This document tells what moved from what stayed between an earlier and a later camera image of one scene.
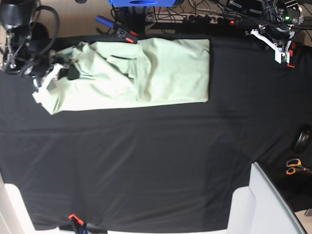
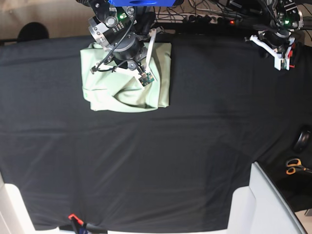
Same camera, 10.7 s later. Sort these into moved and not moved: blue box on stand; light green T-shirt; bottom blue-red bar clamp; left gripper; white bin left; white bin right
Moved: light green T-shirt; left gripper
Not moved: bottom blue-red bar clamp; white bin right; white bin left; blue box on stand
